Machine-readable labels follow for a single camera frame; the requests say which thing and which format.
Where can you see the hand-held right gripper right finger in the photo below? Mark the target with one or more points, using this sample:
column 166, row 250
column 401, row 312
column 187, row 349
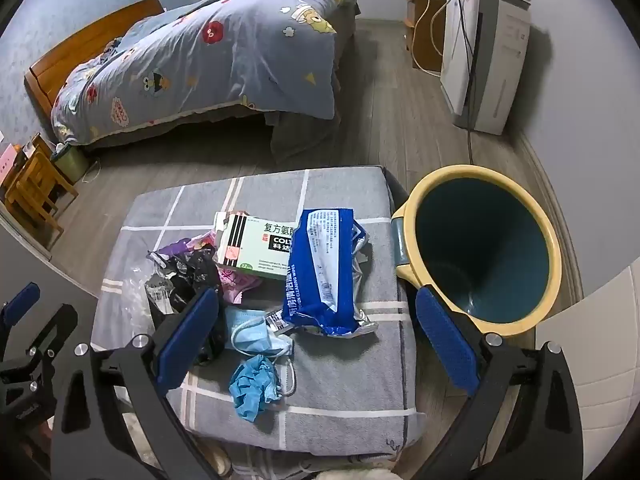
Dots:
column 445, row 340

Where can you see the white air purifier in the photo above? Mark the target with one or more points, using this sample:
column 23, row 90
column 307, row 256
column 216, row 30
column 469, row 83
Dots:
column 500, row 60

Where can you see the wooden side cabinet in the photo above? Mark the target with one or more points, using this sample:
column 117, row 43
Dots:
column 425, row 35

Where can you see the black plastic wrapper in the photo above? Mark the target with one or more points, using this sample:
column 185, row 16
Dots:
column 192, row 272

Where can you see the blue wet wipes packet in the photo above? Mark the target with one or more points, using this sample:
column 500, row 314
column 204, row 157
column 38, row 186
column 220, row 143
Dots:
column 320, row 270

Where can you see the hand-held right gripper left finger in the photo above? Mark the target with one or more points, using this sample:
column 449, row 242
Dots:
column 190, row 330

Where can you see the small green bin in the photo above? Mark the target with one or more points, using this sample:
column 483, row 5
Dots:
column 75, row 162

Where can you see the yellow-rimmed teal trash bin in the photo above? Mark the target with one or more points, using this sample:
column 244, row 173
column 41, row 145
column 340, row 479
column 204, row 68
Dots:
column 475, row 240

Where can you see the light blue face mask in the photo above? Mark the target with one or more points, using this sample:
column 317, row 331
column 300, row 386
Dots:
column 250, row 332

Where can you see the blue glove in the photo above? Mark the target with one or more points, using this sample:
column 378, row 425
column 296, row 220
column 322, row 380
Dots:
column 252, row 390

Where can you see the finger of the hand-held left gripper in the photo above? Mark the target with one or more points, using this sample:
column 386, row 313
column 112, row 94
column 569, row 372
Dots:
column 55, row 325
column 22, row 300

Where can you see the white quilted panel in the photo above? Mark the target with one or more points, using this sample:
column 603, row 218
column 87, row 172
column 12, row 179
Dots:
column 600, row 360

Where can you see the wooden bed frame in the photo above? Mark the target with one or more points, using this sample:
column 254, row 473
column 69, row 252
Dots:
column 75, row 50

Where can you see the white fuzzy cloth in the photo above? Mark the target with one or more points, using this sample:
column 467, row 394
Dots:
column 350, row 475

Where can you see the pink box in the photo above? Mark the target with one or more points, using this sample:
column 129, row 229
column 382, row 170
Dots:
column 7, row 162

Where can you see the grey bed sheet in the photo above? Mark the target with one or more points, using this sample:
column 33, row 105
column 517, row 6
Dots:
column 300, row 135

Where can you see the bed with cartoon duvet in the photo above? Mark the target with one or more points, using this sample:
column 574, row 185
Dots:
column 225, row 60

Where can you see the grey checked cushion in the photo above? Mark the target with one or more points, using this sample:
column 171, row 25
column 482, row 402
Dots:
column 340, row 385

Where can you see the green medicine box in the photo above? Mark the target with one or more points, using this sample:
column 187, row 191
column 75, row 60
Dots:
column 250, row 250

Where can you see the small wooden stool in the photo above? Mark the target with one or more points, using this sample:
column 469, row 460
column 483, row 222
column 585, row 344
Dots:
column 35, row 180

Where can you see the clear plastic wrap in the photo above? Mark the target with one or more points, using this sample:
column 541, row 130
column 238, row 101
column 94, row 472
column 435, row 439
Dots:
column 130, row 290

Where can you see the pink snack wrapper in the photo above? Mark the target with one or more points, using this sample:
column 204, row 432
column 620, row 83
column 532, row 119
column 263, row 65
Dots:
column 235, row 285

